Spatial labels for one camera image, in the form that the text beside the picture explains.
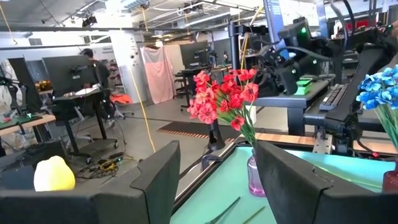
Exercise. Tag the red ribbed glass vase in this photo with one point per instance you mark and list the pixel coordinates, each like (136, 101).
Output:
(391, 180)

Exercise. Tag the black floor mat striped edge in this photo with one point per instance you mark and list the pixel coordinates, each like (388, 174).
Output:
(186, 127)

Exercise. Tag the pink cloth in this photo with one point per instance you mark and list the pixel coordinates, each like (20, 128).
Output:
(158, 77)

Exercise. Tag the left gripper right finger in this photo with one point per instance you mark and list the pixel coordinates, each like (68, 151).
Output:
(311, 202)

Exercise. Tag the green table mat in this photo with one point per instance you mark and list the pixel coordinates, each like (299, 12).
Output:
(230, 186)

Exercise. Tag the green plastic box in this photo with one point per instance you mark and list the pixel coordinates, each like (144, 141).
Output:
(303, 88)

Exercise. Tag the black standing desk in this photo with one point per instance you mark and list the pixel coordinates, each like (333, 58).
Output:
(192, 73)
(74, 100)

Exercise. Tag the black monitor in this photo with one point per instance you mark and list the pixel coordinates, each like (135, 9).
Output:
(21, 84)
(194, 54)
(68, 74)

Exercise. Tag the pink ribbed glass vase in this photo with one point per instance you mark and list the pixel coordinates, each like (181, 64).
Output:
(255, 174)

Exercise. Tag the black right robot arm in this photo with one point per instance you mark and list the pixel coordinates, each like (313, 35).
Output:
(351, 93)

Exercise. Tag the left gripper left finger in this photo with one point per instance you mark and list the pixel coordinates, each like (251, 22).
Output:
(93, 208)

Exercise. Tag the black keyboard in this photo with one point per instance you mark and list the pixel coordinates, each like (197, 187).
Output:
(334, 98)

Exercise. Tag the black case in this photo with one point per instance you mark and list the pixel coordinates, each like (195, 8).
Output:
(46, 149)

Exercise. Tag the large blue flower bunch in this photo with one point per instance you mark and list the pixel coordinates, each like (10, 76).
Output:
(379, 93)

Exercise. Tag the blue banner pole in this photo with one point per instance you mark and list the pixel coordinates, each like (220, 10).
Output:
(275, 18)

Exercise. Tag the person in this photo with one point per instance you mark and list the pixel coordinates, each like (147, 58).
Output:
(99, 74)

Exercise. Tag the wooden table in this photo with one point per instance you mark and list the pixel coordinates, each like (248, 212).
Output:
(31, 123)

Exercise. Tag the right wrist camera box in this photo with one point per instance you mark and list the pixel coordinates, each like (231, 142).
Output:
(295, 34)

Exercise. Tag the black monitor back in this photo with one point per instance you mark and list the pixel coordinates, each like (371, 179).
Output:
(21, 84)

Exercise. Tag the white pillar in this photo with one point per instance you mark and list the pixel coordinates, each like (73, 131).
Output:
(124, 68)

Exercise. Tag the orange cloth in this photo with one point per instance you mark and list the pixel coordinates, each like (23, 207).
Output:
(121, 99)

